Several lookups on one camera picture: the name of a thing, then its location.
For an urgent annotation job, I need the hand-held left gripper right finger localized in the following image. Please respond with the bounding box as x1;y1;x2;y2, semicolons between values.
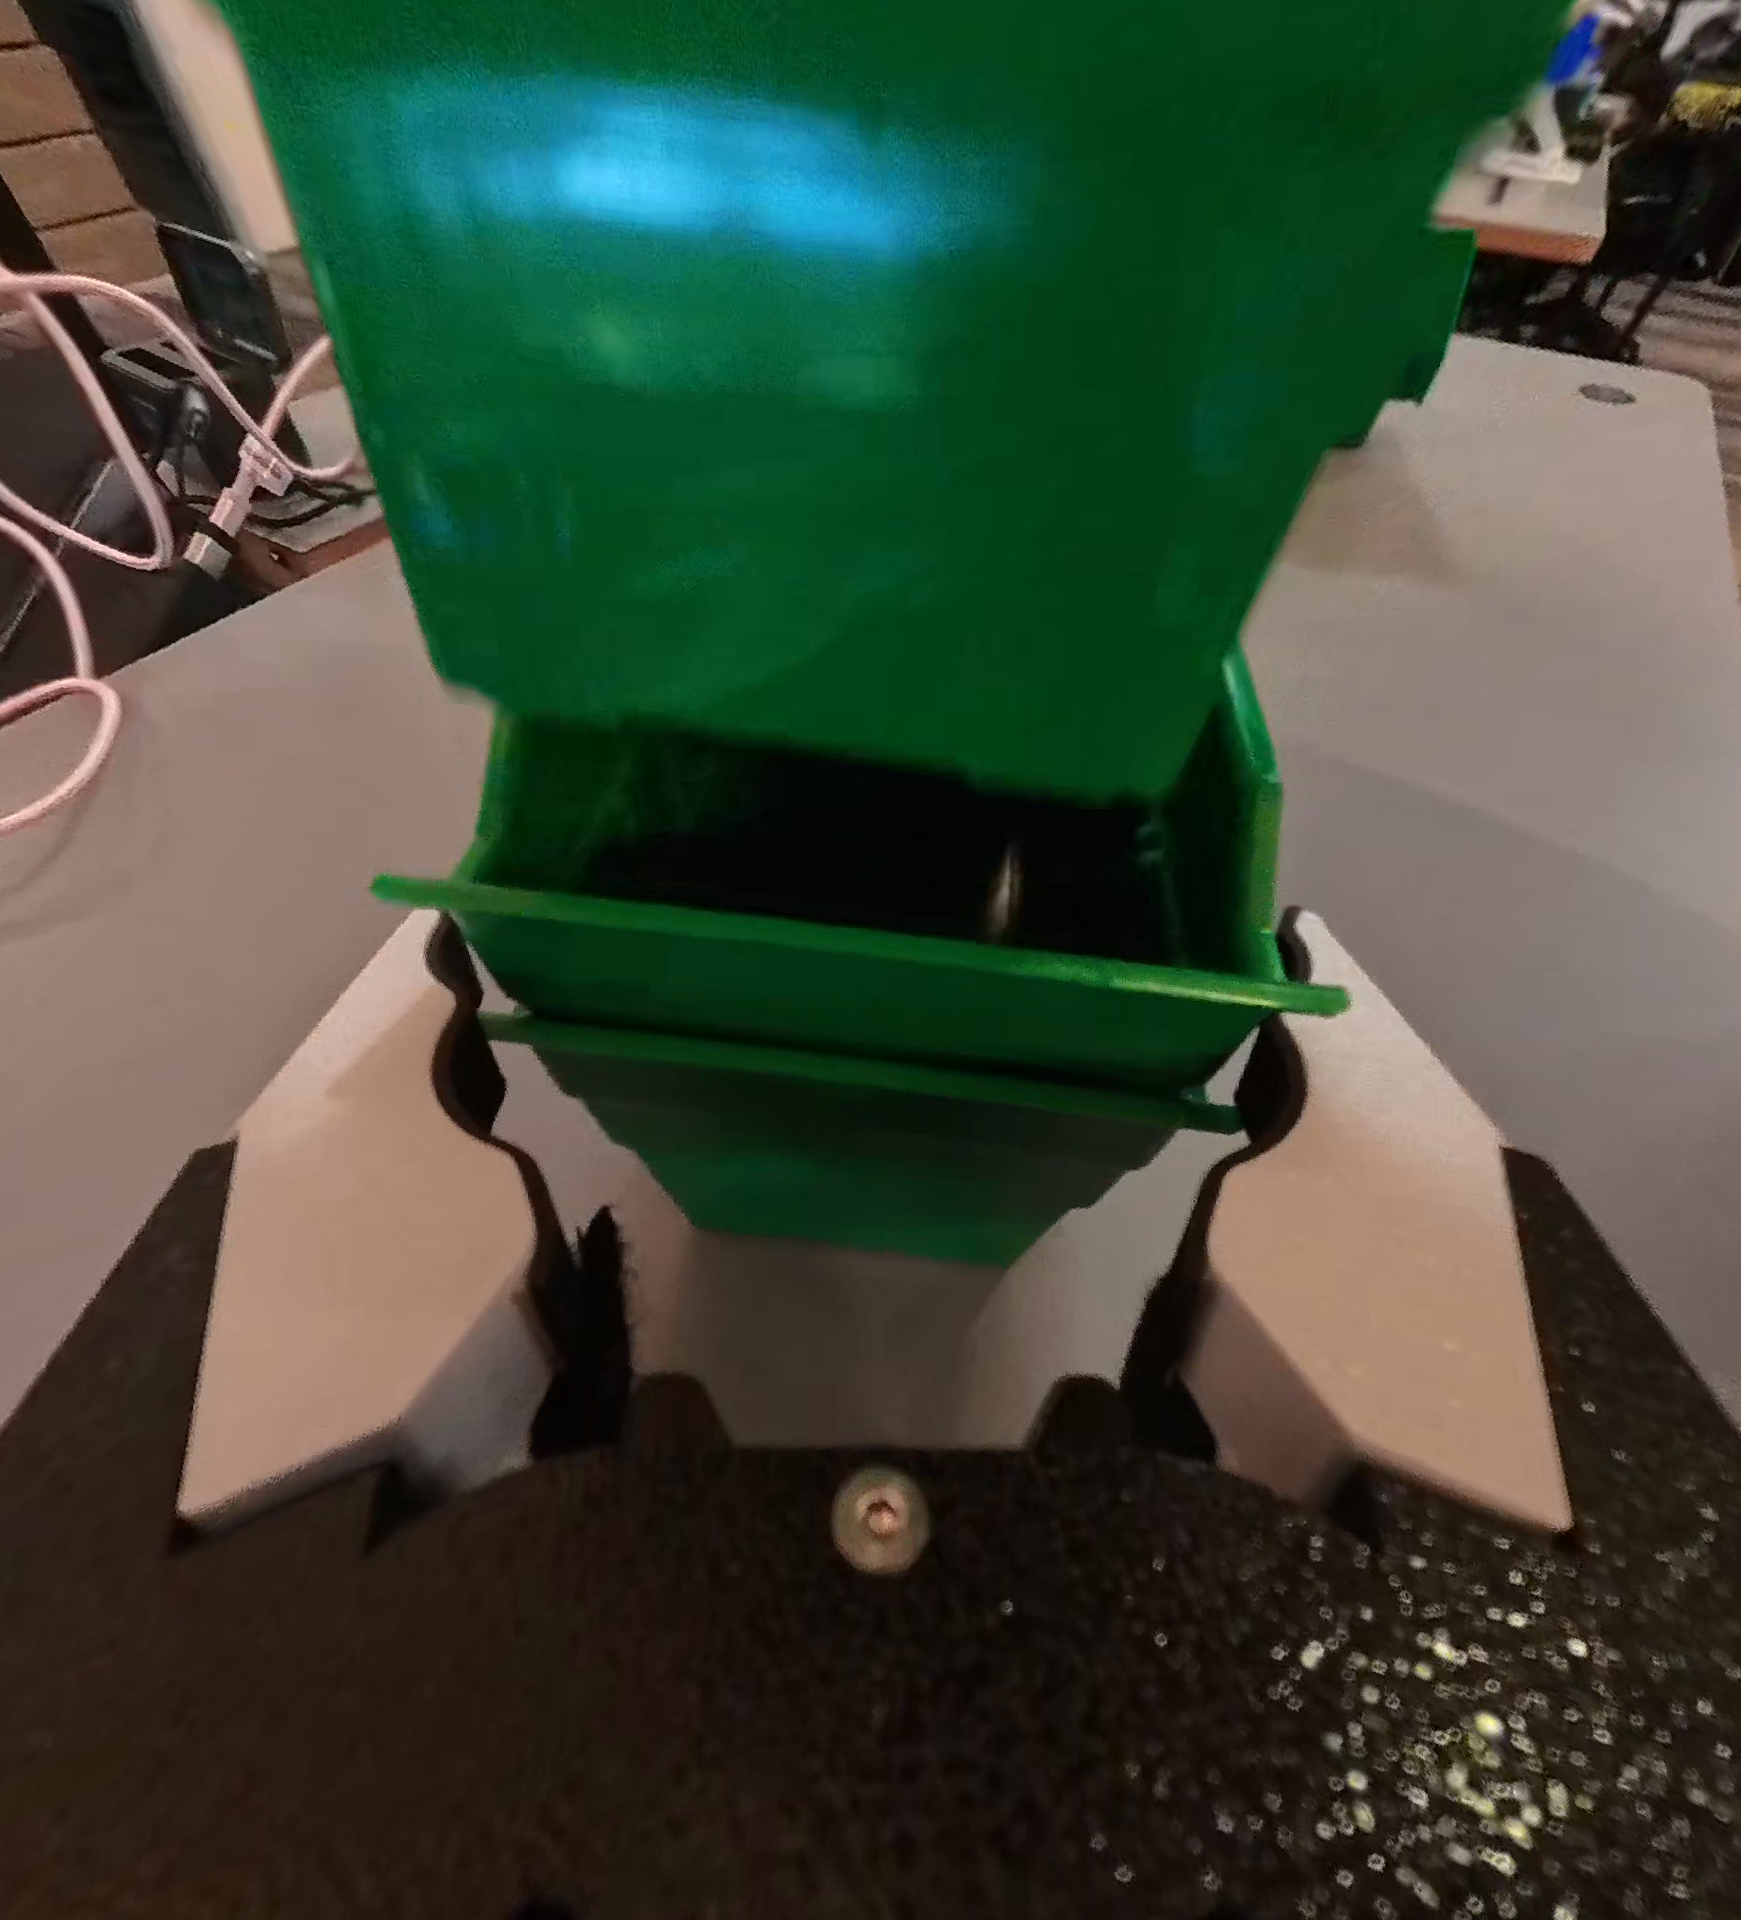
1121;908;1578;1536

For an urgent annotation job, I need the grey work table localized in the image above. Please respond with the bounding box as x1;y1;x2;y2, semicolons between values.
1432;90;1616;270

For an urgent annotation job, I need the pink cable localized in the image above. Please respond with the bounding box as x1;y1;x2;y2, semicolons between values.
0;231;369;857

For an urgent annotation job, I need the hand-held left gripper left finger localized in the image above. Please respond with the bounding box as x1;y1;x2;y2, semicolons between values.
176;911;635;1533

